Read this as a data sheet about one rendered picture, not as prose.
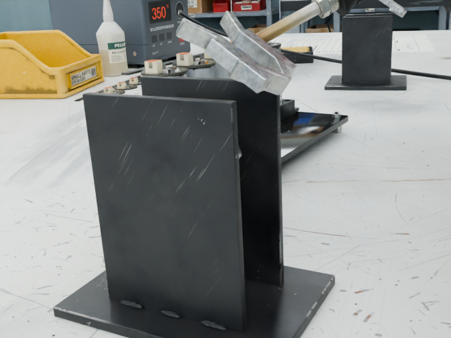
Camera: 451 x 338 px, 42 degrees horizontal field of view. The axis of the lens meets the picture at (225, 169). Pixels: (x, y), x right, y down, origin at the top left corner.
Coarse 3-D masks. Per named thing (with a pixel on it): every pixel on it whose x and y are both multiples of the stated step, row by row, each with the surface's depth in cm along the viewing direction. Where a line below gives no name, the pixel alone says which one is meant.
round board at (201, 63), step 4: (200, 60) 34; (204, 60) 34; (208, 60) 34; (212, 60) 34; (172, 64) 33; (176, 64) 33; (196, 64) 33; (200, 64) 33; (204, 64) 33; (208, 64) 33; (212, 64) 33
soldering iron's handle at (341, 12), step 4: (340, 0) 35; (344, 0) 35; (348, 0) 35; (352, 0) 35; (356, 0) 35; (360, 0) 35; (364, 0) 36; (340, 4) 35; (344, 4) 35; (348, 4) 35; (352, 4) 35; (356, 4) 36; (340, 8) 36; (344, 8) 35; (348, 8) 35; (340, 12) 36; (344, 12) 36; (348, 12) 36
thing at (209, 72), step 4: (196, 60) 34; (188, 68) 33; (192, 68) 32; (196, 68) 33; (200, 68) 33; (204, 68) 33; (208, 68) 33; (212, 68) 33; (188, 72) 33; (192, 72) 33; (196, 72) 33; (200, 72) 33; (204, 72) 33; (208, 72) 33; (212, 72) 33; (188, 76) 33; (192, 76) 33; (196, 76) 33; (200, 76) 33; (204, 76) 33; (208, 76) 33; (212, 76) 33
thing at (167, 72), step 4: (172, 68) 32; (176, 68) 31; (180, 68) 32; (184, 68) 32; (144, 72) 31; (164, 72) 31; (168, 72) 30; (172, 72) 30; (176, 72) 30; (180, 72) 31; (184, 72) 31
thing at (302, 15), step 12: (312, 0) 36; (324, 0) 35; (336, 0) 35; (300, 12) 35; (312, 12) 35; (324, 12) 35; (276, 24) 35; (288, 24) 35; (264, 36) 35; (276, 36) 35
